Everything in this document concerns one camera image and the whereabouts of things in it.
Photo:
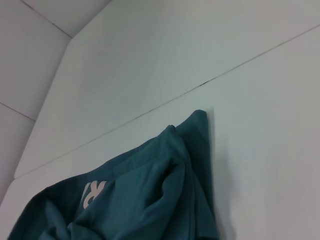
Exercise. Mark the teal blue shirt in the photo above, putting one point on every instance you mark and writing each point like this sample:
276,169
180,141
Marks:
150,195

